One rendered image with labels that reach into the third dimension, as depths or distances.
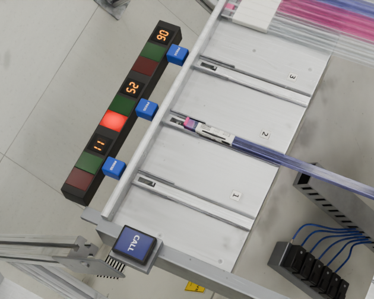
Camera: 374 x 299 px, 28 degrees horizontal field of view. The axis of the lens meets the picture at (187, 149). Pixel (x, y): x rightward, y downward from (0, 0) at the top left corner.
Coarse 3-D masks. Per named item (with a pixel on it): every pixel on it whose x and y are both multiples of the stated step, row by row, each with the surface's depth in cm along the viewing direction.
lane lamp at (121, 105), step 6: (120, 96) 119; (114, 102) 119; (120, 102) 118; (126, 102) 118; (132, 102) 118; (114, 108) 118; (120, 108) 118; (126, 108) 118; (132, 108) 118; (126, 114) 117
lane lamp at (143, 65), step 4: (140, 56) 122; (140, 60) 122; (144, 60) 122; (148, 60) 122; (136, 64) 121; (140, 64) 121; (144, 64) 121; (148, 64) 121; (152, 64) 121; (156, 64) 121; (132, 68) 121; (136, 68) 121; (140, 68) 121; (144, 68) 121; (148, 68) 121; (152, 68) 121; (140, 72) 121; (144, 72) 121; (148, 72) 121; (152, 72) 120
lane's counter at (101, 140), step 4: (96, 136) 116; (100, 136) 116; (104, 136) 116; (92, 140) 116; (96, 140) 116; (100, 140) 116; (104, 140) 116; (108, 140) 116; (112, 140) 116; (92, 144) 116; (96, 144) 115; (100, 144) 115; (104, 144) 115; (108, 144) 115; (88, 148) 115; (92, 148) 115; (96, 148) 115; (100, 148) 115; (104, 148) 115; (108, 148) 115; (100, 152) 115; (104, 152) 115
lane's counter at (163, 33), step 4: (156, 28) 124; (160, 28) 124; (164, 28) 124; (156, 32) 124; (160, 32) 124; (164, 32) 124; (168, 32) 124; (172, 32) 124; (152, 36) 124; (156, 36) 124; (160, 36) 124; (164, 36) 123; (168, 36) 123; (172, 36) 123; (156, 40) 123; (160, 40) 123; (164, 40) 123; (168, 40) 123
